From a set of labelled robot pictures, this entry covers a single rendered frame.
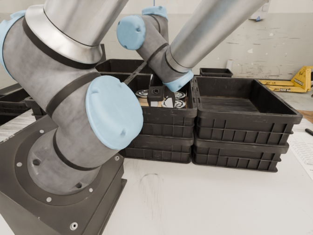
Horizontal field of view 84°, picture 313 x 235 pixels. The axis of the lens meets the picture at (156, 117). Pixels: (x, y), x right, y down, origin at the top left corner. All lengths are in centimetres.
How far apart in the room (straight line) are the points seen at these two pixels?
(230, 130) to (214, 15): 38
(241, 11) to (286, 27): 414
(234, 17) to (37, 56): 29
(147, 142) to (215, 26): 44
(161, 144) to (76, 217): 34
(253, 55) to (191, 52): 396
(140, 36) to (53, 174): 34
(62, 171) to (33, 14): 25
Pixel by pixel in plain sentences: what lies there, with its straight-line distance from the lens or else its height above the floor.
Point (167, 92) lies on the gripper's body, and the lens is 60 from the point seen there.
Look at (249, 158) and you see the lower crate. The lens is 69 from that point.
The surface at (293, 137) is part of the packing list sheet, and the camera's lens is 102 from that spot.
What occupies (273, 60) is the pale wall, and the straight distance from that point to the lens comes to 448.
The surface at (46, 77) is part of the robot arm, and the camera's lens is 32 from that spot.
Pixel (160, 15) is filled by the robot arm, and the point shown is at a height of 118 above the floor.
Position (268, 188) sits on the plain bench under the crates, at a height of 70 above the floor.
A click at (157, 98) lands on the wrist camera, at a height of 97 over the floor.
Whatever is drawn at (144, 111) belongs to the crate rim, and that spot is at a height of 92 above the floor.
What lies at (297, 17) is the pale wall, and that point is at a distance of 451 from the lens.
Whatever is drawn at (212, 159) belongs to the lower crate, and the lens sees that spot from 67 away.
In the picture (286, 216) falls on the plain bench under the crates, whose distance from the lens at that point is 65.
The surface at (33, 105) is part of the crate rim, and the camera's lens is 74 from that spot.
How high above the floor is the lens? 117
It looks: 28 degrees down
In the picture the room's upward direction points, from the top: straight up
